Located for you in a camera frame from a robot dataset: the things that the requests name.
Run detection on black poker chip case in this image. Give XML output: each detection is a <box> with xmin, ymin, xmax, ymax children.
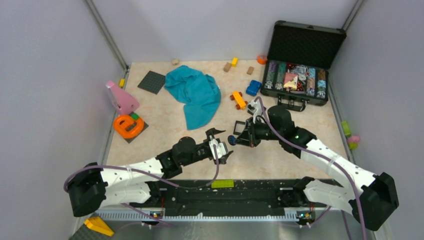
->
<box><xmin>260</xmin><ymin>20</ymin><xmax>347</xmax><ymax>112</ymax></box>

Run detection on pink plastic toy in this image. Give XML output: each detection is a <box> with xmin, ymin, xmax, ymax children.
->
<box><xmin>105</xmin><ymin>81</ymin><xmax>140</xmax><ymax>115</ymax></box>

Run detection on yellow toy car red wheels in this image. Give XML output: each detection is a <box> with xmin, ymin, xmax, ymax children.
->
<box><xmin>230</xmin><ymin>91</ymin><xmax>248</xmax><ymax>110</ymax></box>

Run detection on yellow wedge block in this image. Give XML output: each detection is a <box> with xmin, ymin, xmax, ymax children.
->
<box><xmin>84</xmin><ymin>216</ymin><xmax>115</xmax><ymax>237</ymax></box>

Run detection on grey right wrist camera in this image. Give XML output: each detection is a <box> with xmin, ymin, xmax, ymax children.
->
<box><xmin>246</xmin><ymin>100</ymin><xmax>267</xmax><ymax>116</ymax></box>

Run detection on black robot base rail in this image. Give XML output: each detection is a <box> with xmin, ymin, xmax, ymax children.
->
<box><xmin>130</xmin><ymin>179</ymin><xmax>311</xmax><ymax>217</ymax></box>

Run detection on black lego baseplate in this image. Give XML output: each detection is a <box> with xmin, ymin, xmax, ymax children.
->
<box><xmin>137</xmin><ymin>70</ymin><xmax>166</xmax><ymax>95</ymax></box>

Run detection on orange tape roll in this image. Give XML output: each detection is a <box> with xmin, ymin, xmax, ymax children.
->
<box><xmin>256</xmin><ymin>55</ymin><xmax>268</xmax><ymax>65</ymax></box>

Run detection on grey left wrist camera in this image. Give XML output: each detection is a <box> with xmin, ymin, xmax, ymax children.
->
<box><xmin>208</xmin><ymin>138</ymin><xmax>230</xmax><ymax>160</ymax></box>

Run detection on yellow wooden block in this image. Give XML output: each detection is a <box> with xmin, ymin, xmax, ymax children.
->
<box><xmin>231</xmin><ymin>57</ymin><xmax>238</xmax><ymax>67</ymax></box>

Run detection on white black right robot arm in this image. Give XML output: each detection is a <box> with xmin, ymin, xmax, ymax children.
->
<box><xmin>228</xmin><ymin>105</ymin><xmax>399</xmax><ymax>231</ymax></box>

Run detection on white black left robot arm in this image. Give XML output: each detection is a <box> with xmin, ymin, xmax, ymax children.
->
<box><xmin>63</xmin><ymin>128</ymin><xmax>232</xmax><ymax>217</ymax></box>

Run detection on tan wooden block right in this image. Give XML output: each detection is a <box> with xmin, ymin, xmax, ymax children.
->
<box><xmin>246</xmin><ymin>66</ymin><xmax>254</xmax><ymax>75</ymax></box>

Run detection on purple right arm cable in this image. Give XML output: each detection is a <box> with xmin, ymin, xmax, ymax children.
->
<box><xmin>254</xmin><ymin>96</ymin><xmax>369</xmax><ymax>240</ymax></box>

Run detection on green pink toy pile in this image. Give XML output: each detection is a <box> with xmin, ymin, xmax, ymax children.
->
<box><xmin>341</xmin><ymin>121</ymin><xmax>361</xmax><ymax>150</ymax></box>

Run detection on dark grey mat under toy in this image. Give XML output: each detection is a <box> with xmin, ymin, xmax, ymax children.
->
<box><xmin>124</xmin><ymin>122</ymin><xmax>149</xmax><ymax>144</ymax></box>

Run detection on blue toy car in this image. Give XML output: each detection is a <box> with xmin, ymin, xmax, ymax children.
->
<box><xmin>245</xmin><ymin>80</ymin><xmax>262</xmax><ymax>97</ymax></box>

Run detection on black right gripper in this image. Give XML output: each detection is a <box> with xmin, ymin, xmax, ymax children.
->
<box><xmin>234</xmin><ymin>115</ymin><xmax>283</xmax><ymax>148</ymax></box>

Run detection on orange plastic toy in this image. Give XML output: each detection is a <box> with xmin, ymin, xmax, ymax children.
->
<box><xmin>113</xmin><ymin>112</ymin><xmax>145</xmax><ymax>139</ymax></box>

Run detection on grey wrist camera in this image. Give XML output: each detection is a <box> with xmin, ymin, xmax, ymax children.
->
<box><xmin>208</xmin><ymin>138</ymin><xmax>230</xmax><ymax>160</ymax></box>
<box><xmin>246</xmin><ymin>100</ymin><xmax>267</xmax><ymax>116</ymax></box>

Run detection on small yellow block at wall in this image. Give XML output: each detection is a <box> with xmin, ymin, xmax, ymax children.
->
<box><xmin>119</xmin><ymin>78</ymin><xmax>126</xmax><ymax>89</ymax></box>

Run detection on tan wooden block left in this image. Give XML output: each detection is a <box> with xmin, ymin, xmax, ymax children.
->
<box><xmin>223</xmin><ymin>62</ymin><xmax>232</xmax><ymax>73</ymax></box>

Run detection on black square frame left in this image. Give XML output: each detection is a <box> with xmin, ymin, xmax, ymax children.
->
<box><xmin>233</xmin><ymin>120</ymin><xmax>246</xmax><ymax>136</ymax></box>

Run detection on teal garment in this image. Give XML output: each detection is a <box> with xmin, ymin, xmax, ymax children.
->
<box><xmin>164</xmin><ymin>65</ymin><xmax>222</xmax><ymax>131</ymax></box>

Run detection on tan wooden block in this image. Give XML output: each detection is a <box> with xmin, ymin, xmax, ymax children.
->
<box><xmin>246</xmin><ymin>66</ymin><xmax>254</xmax><ymax>75</ymax></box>
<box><xmin>223</xmin><ymin>62</ymin><xmax>232</xmax><ymax>73</ymax></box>

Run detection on green label strip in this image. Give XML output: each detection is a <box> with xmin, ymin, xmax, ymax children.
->
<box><xmin>211</xmin><ymin>179</ymin><xmax>235</xmax><ymax>189</ymax></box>

